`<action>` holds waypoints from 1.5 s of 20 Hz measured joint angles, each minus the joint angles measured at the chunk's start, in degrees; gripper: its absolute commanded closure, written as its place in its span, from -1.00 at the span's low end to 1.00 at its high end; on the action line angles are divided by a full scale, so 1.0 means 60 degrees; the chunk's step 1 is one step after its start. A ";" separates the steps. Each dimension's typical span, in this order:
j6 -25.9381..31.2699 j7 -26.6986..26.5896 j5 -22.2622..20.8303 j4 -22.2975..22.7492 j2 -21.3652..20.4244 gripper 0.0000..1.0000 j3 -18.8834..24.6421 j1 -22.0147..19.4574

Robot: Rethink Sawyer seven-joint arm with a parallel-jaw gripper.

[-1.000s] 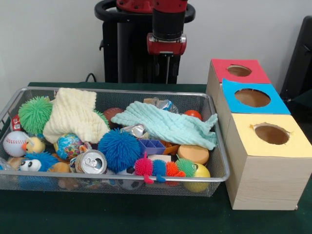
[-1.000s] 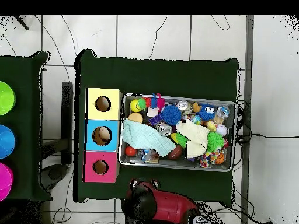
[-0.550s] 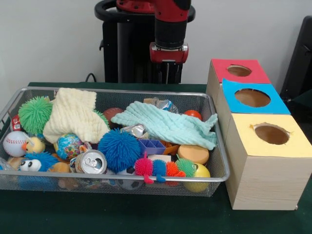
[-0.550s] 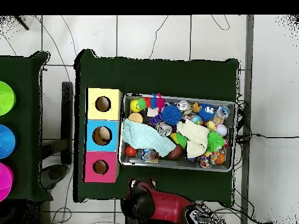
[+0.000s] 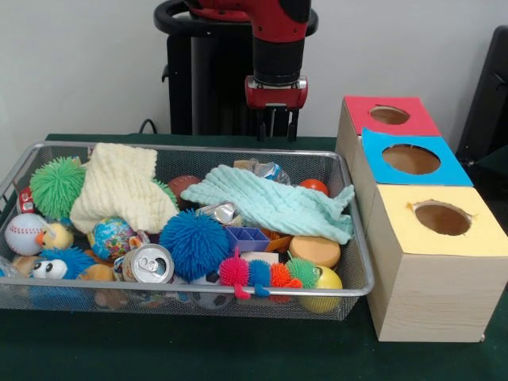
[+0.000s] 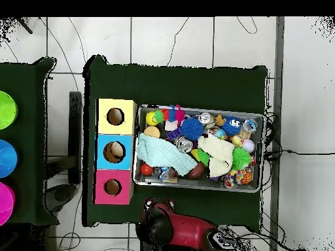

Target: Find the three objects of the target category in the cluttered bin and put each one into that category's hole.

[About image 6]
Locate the mint green cloth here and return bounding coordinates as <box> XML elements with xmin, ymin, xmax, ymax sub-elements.
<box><xmin>135</xmin><ymin>132</ymin><xmax>198</xmax><ymax>176</ymax></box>

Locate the shallow silver mesh bin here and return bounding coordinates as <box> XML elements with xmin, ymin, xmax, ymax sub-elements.
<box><xmin>132</xmin><ymin>104</ymin><xmax>266</xmax><ymax>193</ymax></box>

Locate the wooden three-hole box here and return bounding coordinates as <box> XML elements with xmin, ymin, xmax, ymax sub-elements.
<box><xmin>92</xmin><ymin>97</ymin><xmax>138</xmax><ymax>205</ymax></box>

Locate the red ball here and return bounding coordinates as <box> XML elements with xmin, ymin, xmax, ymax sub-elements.
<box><xmin>139</xmin><ymin>163</ymin><xmax>154</xmax><ymax>176</ymax></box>

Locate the round orange sponge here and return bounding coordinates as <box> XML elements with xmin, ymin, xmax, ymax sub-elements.
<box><xmin>143</xmin><ymin>125</ymin><xmax>161</xmax><ymax>139</ymax></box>

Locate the cream knit cloth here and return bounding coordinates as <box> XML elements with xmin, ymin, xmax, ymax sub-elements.
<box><xmin>197</xmin><ymin>133</ymin><xmax>236</xmax><ymax>178</ymax></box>

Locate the blue spiky rubber ball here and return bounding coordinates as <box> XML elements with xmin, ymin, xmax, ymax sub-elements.
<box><xmin>180</xmin><ymin>117</ymin><xmax>204</xmax><ymax>141</ymax></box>

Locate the yellow smiley ball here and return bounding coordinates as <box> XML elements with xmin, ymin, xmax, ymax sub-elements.
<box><xmin>145</xmin><ymin>111</ymin><xmax>159</xmax><ymax>127</ymax></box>

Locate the rainbow spiky caterpillar toy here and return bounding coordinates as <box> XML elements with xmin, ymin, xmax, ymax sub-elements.
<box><xmin>153</xmin><ymin>104</ymin><xmax>185</xmax><ymax>126</ymax></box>

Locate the green spiky rubber ball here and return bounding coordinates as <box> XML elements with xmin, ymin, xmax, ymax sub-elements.
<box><xmin>231</xmin><ymin>147</ymin><xmax>253</xmax><ymax>171</ymax></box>

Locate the silver-top drink can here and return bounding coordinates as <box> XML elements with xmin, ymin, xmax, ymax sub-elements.
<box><xmin>197</xmin><ymin>112</ymin><xmax>217</xmax><ymax>129</ymax></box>

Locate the white baseball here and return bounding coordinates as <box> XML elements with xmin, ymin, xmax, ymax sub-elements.
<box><xmin>241</xmin><ymin>139</ymin><xmax>256</xmax><ymax>154</ymax></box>

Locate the black upright panel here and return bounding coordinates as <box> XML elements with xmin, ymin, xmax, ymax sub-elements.
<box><xmin>67</xmin><ymin>91</ymin><xmax>83</xmax><ymax>185</ymax></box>

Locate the dark green table cloth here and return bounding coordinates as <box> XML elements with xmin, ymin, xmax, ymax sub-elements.
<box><xmin>82</xmin><ymin>54</ymin><xmax>269</xmax><ymax>227</ymax></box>
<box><xmin>0</xmin><ymin>56</ymin><xmax>60</xmax><ymax>226</ymax></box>

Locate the pink plastic bowl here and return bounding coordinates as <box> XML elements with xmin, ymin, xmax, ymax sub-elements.
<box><xmin>0</xmin><ymin>181</ymin><xmax>16</xmax><ymax>226</ymax></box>

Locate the blue plastic bowl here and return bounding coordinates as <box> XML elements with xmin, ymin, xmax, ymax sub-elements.
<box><xmin>0</xmin><ymin>139</ymin><xmax>19</xmax><ymax>179</ymax></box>

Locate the green plastic bowl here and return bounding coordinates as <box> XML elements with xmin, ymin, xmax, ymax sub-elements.
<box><xmin>0</xmin><ymin>90</ymin><xmax>18</xmax><ymax>131</ymax></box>

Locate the dark slanted rod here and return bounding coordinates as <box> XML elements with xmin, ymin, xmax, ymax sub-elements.
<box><xmin>15</xmin><ymin>17</ymin><xmax>34</xmax><ymax>35</ymax></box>

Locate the black power cable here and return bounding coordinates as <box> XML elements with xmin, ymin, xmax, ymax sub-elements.
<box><xmin>262</xmin><ymin>148</ymin><xmax>335</xmax><ymax>161</ymax></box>

